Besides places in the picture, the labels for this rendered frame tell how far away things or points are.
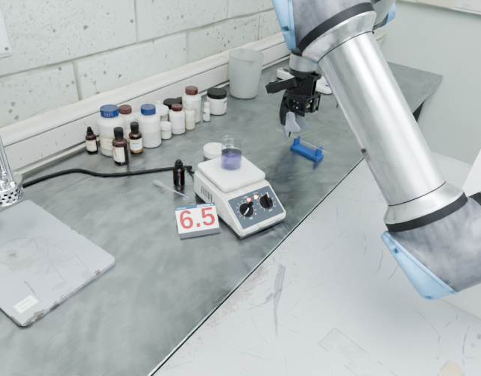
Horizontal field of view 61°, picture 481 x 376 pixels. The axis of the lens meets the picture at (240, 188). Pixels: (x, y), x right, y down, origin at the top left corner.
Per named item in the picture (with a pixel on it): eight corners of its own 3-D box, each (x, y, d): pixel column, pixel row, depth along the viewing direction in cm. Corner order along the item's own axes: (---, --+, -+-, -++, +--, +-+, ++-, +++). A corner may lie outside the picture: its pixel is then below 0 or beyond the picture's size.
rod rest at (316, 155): (324, 157, 121) (326, 147, 119) (317, 161, 119) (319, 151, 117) (296, 145, 126) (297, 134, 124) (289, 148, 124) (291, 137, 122)
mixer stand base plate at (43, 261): (118, 262, 81) (117, 258, 81) (22, 330, 68) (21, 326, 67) (29, 201, 95) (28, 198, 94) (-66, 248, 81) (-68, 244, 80)
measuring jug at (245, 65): (220, 83, 163) (222, 45, 154) (251, 82, 166) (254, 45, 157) (232, 102, 148) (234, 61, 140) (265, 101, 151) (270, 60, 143)
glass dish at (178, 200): (196, 199, 100) (196, 192, 99) (196, 213, 95) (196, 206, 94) (173, 199, 99) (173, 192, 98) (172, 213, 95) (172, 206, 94)
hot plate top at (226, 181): (266, 177, 95) (267, 174, 95) (224, 193, 89) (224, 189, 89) (236, 154, 103) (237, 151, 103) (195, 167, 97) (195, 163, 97)
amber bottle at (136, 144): (130, 148, 117) (127, 120, 112) (142, 148, 118) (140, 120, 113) (130, 155, 114) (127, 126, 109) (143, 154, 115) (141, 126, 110)
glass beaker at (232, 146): (221, 174, 94) (223, 144, 90) (217, 163, 98) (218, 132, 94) (247, 173, 96) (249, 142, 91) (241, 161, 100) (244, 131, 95)
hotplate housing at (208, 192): (285, 221, 95) (290, 193, 91) (240, 242, 89) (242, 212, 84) (231, 175, 110) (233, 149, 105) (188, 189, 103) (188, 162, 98)
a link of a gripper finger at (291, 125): (294, 145, 120) (299, 116, 115) (278, 139, 123) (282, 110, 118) (300, 142, 122) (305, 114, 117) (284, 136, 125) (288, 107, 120)
